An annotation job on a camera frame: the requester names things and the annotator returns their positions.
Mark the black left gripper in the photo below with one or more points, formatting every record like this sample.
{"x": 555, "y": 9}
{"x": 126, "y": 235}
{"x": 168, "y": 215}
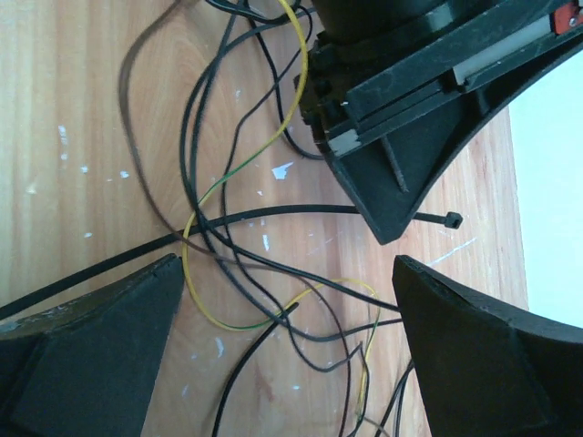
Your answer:
{"x": 396, "y": 89}

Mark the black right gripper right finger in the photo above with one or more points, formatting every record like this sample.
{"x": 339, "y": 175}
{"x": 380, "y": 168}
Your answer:
{"x": 486, "y": 367}

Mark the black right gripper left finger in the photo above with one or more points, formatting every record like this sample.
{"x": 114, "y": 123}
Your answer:
{"x": 89, "y": 366}

